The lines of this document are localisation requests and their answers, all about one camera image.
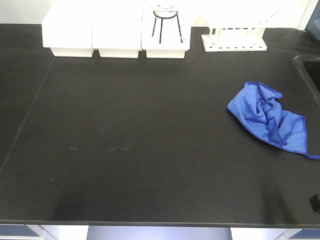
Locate right white storage bin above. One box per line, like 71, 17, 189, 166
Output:
141, 0, 192, 59

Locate left white storage bin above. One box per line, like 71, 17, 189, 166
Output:
41, 0, 94, 58

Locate blue microfiber cloth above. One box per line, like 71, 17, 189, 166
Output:
227, 82, 320, 160

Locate white test tube rack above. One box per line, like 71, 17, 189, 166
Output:
201, 10, 279, 52

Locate glass dish on tripod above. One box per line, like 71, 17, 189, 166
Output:
153, 0, 178, 18

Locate black lab sink basin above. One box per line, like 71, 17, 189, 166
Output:
293, 55, 320, 105

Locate white storage bin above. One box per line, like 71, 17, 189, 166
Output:
41, 0, 94, 58
141, 0, 192, 59
92, 0, 145, 59

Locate black wire tripod stand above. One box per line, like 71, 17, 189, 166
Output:
151, 10, 183, 44

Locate blue lab base cabinets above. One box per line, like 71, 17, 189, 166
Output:
0, 224, 320, 240

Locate middle white storage bin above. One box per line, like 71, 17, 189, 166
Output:
92, 0, 145, 59

